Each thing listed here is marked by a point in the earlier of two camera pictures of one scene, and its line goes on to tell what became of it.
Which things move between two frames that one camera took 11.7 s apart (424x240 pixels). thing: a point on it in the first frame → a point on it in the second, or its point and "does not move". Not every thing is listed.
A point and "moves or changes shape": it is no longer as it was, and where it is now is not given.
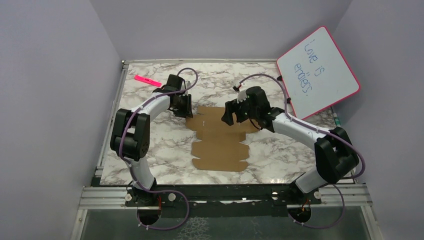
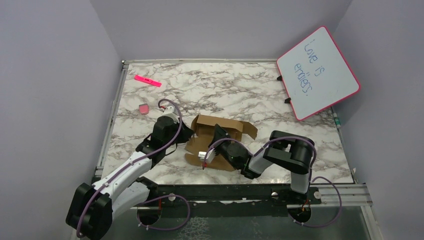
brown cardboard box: [221, 147] moves or changes shape
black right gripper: [231, 107] → [219, 134]
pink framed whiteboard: [316, 75] does not move
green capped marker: [336, 119] does not move
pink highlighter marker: [148, 81] does not move
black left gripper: [187, 108] → [186, 134]
